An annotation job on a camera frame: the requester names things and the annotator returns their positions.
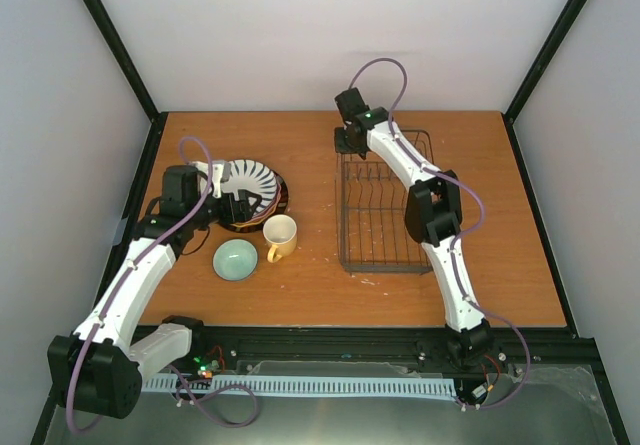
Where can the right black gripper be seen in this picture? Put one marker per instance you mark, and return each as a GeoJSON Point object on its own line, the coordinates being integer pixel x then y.
{"type": "Point", "coordinates": [340, 148]}

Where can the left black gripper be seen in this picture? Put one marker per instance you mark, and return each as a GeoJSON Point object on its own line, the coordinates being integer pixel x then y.
{"type": "Point", "coordinates": [230, 216]}

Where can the white blue striped plate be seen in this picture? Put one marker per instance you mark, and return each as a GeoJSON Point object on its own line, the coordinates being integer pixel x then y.
{"type": "Point", "coordinates": [249, 175]}

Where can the yellow ceramic mug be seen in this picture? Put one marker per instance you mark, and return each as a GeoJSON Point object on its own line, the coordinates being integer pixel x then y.
{"type": "Point", "coordinates": [280, 232]}

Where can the pale green ceramic bowl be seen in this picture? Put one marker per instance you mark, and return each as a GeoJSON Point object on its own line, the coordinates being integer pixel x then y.
{"type": "Point", "coordinates": [235, 260]}

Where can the black wire dish rack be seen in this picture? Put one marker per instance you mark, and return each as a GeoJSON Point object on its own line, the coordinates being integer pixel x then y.
{"type": "Point", "coordinates": [370, 203]}

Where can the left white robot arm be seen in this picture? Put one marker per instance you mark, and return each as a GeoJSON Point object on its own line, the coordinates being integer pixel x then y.
{"type": "Point", "coordinates": [100, 368]}

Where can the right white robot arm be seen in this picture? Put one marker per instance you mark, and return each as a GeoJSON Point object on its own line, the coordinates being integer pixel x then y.
{"type": "Point", "coordinates": [432, 218]}

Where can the dark striped bottom plate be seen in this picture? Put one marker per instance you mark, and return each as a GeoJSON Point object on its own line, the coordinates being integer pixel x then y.
{"type": "Point", "coordinates": [279, 207]}

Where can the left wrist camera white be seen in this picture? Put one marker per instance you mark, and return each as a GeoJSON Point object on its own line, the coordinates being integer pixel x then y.
{"type": "Point", "coordinates": [217, 171]}

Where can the light blue cable duct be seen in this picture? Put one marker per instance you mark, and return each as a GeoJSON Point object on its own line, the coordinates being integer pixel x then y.
{"type": "Point", "coordinates": [324, 387]}

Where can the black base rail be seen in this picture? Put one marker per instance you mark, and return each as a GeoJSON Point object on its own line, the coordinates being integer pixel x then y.
{"type": "Point", "coordinates": [418, 349]}

